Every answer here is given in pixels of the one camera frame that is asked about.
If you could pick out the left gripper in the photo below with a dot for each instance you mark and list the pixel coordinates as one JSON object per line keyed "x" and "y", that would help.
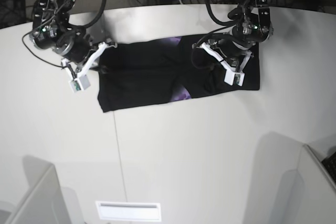
{"x": 227, "y": 51}

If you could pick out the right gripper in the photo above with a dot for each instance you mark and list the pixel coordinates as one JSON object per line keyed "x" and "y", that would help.
{"x": 75, "y": 49}

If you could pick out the black T-shirt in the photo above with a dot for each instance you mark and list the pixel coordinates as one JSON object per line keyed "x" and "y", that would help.
{"x": 162, "y": 71}

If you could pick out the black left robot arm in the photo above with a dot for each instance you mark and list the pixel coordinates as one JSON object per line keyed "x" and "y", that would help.
{"x": 248, "y": 24}

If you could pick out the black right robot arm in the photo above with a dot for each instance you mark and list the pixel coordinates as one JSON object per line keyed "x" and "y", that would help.
{"x": 52, "y": 30}

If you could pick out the black keyboard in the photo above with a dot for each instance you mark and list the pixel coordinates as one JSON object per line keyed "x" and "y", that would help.
{"x": 330, "y": 165}

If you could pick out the white partition panel left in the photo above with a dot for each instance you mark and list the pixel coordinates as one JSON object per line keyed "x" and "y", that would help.
{"x": 43, "y": 203}

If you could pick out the white partition panel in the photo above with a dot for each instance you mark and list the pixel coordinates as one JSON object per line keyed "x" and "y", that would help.
{"x": 43, "y": 203}
{"x": 317, "y": 200}

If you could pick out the white partition panel right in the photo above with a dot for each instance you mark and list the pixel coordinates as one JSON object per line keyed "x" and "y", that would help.
{"x": 317, "y": 200}

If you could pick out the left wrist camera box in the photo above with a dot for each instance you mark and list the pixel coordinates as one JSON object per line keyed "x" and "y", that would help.
{"x": 234, "y": 78}

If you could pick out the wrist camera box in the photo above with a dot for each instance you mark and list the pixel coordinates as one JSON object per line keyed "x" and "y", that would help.
{"x": 234, "y": 78}
{"x": 79, "y": 83}

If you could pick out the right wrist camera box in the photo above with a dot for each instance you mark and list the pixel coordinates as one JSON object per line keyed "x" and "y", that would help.
{"x": 79, "y": 83}

